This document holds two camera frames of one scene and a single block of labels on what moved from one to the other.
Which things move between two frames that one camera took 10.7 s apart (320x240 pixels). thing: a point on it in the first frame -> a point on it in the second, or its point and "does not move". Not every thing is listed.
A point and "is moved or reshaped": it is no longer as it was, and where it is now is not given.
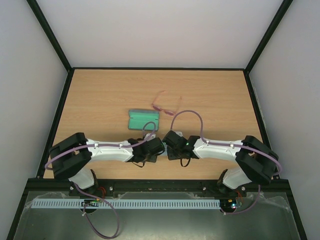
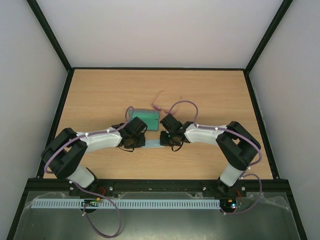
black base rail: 173,185 does not move
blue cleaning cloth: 165,153 is moved or reshaped
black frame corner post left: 41,19 does not move
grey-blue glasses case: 141,119 does not move
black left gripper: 153,159 -> 142,142
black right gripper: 169,139 -> 163,139
